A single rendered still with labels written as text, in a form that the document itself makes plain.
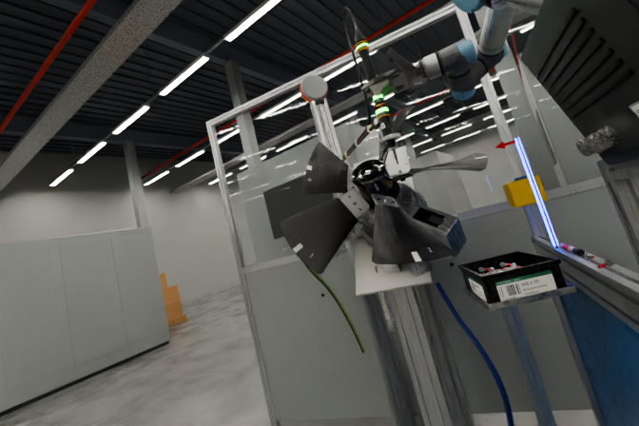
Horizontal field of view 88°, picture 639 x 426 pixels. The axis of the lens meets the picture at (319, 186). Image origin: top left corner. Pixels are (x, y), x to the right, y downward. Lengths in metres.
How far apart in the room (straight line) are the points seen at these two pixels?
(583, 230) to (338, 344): 1.35
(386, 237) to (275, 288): 1.35
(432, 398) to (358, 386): 0.85
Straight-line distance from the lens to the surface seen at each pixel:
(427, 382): 1.36
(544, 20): 0.46
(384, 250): 0.91
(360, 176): 1.11
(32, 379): 6.06
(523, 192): 1.35
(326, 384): 2.24
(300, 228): 1.12
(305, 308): 2.13
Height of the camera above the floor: 1.05
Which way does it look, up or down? 9 degrees up
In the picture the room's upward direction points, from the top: 15 degrees counter-clockwise
